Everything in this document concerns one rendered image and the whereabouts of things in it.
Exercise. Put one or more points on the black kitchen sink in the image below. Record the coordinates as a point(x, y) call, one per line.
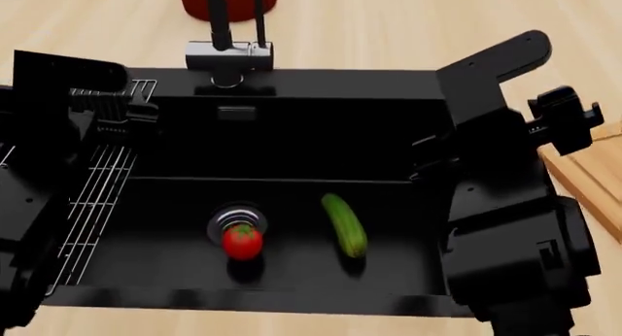
point(291, 150)

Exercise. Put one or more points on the black and chrome faucet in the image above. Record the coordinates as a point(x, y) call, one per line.
point(228, 55)

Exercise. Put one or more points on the red pot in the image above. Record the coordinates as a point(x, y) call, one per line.
point(233, 4)

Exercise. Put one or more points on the red tomato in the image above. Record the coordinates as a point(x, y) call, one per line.
point(242, 243)

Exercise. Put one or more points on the wooden cutting board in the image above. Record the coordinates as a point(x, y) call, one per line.
point(583, 175)

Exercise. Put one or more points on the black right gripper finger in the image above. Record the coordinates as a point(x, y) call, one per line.
point(566, 117)
point(486, 70)

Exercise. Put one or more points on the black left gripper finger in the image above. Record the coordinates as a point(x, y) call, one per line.
point(141, 114)
point(63, 72)

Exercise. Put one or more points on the black sink overflow plate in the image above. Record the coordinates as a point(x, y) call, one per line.
point(237, 114)

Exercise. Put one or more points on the green cucumber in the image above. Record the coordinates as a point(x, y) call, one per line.
point(345, 223)

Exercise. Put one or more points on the chrome sink drain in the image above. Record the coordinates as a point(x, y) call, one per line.
point(238, 214)

